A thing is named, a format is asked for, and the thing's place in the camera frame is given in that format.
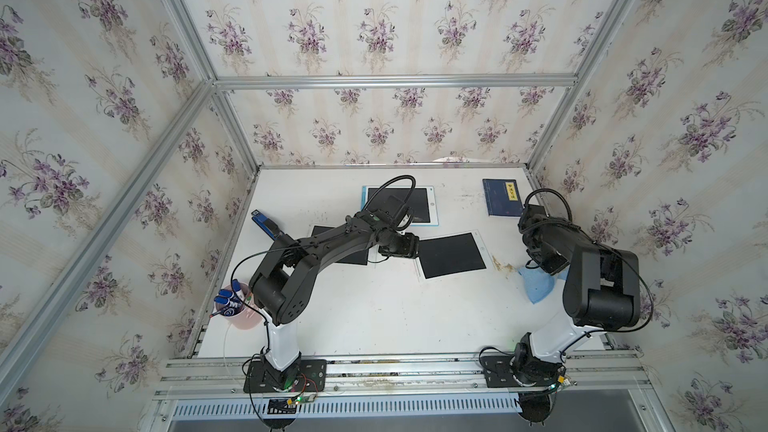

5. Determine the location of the white drawing tablet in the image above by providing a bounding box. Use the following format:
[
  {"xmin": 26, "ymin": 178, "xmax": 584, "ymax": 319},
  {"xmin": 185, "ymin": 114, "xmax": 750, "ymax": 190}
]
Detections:
[
  {"xmin": 308, "ymin": 224, "xmax": 372, "ymax": 267},
  {"xmin": 416, "ymin": 230, "xmax": 491, "ymax": 281}
]

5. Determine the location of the light blue cloth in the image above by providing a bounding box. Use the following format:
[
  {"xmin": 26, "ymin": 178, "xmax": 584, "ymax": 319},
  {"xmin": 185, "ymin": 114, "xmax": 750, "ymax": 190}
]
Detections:
[{"xmin": 519, "ymin": 266, "xmax": 570, "ymax": 304}]

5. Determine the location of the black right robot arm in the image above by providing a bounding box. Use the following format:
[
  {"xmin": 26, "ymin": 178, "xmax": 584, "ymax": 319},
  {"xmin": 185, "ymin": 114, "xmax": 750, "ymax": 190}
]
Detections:
[{"xmin": 510, "ymin": 188, "xmax": 650, "ymax": 383}]

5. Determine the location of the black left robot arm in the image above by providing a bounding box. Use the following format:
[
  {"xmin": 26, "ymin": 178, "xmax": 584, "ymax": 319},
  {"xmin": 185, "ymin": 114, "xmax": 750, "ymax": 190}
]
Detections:
[{"xmin": 248, "ymin": 174, "xmax": 419, "ymax": 373}]

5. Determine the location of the blue framed drawing tablet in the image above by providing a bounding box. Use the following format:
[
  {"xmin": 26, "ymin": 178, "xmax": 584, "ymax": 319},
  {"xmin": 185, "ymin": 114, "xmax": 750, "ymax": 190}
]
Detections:
[{"xmin": 362, "ymin": 184, "xmax": 439, "ymax": 227}]

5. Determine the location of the dark blue book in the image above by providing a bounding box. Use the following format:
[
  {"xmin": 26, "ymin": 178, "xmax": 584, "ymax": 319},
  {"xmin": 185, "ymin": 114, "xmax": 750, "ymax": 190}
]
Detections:
[{"xmin": 482, "ymin": 178, "xmax": 523, "ymax": 217}]

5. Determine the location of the pink pen cup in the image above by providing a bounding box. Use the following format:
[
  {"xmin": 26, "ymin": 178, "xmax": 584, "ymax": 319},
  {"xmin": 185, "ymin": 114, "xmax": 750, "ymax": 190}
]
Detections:
[{"xmin": 210, "ymin": 279, "xmax": 264, "ymax": 330}]

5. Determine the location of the small green circuit board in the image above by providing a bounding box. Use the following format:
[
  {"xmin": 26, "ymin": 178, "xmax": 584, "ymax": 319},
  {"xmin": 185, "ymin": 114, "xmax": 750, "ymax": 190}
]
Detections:
[{"xmin": 266, "ymin": 394, "xmax": 317, "ymax": 416}]

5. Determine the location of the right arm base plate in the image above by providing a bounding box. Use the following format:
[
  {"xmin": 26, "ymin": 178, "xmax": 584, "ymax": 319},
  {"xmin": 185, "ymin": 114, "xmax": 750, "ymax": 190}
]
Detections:
[{"xmin": 479, "ymin": 355, "xmax": 566, "ymax": 388}]

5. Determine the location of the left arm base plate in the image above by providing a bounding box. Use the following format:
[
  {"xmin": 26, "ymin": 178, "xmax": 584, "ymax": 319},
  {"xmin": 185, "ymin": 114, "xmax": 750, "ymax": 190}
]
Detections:
[{"xmin": 243, "ymin": 357, "xmax": 328, "ymax": 394}]

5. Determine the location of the white vented cable duct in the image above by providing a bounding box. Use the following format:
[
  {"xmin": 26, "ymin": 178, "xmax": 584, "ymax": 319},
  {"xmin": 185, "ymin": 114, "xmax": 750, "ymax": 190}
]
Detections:
[{"xmin": 171, "ymin": 392, "xmax": 522, "ymax": 421}]

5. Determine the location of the aluminium mounting rail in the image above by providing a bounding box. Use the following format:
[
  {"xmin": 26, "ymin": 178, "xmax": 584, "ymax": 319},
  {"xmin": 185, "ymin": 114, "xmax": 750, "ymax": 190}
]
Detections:
[{"xmin": 150, "ymin": 350, "xmax": 652, "ymax": 401}]

